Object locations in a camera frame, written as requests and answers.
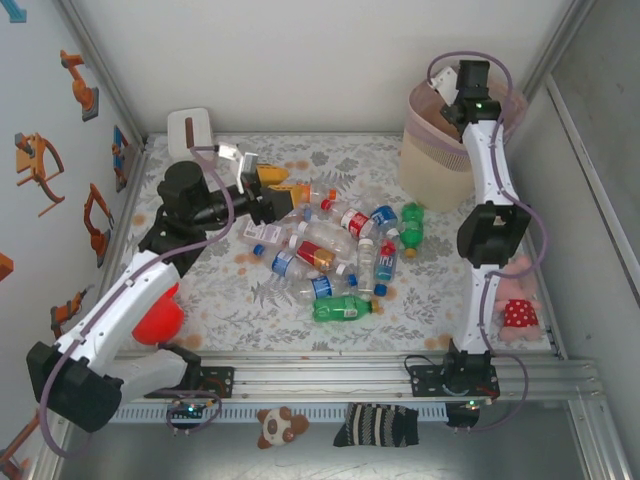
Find clear bottle orange label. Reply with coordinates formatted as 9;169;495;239
292;180;339;206

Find grape juice bottle white cap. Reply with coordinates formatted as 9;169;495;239
242;219;297;249

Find large clear unlabelled bottle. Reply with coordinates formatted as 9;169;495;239
297;219;359;256

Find red and gold label bottle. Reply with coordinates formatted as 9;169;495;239
294;239;349;277

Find Pepsi water bottle blue cap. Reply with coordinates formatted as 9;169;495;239
252;243;314;281

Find blue label bottle white cap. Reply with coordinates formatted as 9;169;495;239
369;204;401;241

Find beige slotted plastic bin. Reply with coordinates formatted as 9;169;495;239
398;74;530;215

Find blue label water bottle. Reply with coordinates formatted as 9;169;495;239
292;273;359;305

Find slim clear bottle white cap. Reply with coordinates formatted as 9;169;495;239
356;237;377;296

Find Fiji water bottle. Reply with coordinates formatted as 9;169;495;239
372;238;400;297

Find green bottle orange cap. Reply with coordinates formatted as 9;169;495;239
312;294;385;324

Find green bottle yellow cap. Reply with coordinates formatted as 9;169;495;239
399;201;426;260

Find white tissue box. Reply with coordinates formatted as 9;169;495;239
166;106;217;164

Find red plush toy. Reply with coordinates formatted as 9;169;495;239
130;282;185;347

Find floral patterned tablecloth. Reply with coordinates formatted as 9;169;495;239
97;132;556;354

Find aluminium extrusion base rails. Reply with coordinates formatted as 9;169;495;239
47;349;606;404

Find small controller board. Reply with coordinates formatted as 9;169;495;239
444;399;494;430
166;398;217;422

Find pink pig plush toy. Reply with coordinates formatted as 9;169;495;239
492;254;544;344

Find brown white panda plush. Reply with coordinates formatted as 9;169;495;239
255;405;311;450

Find black white striped sock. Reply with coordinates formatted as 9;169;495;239
332;402;421;449

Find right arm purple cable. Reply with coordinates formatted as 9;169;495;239
427;49;549;434

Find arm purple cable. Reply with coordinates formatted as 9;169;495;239
427;49;549;434
37;144;236;459

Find blue orange wall sticker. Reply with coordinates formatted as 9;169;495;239
112;124;132;194

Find aluminium corner post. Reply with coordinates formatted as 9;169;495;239
53;0;151;149
519;0;599;101

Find orange claw wall sticker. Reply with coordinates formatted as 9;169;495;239
13;132;66;218

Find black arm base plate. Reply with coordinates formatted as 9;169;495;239
409;364;501;400
144;366;235;400

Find white slotted cable duct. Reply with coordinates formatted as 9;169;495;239
119;403;449;422

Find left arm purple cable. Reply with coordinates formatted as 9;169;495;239
37;144;236;459

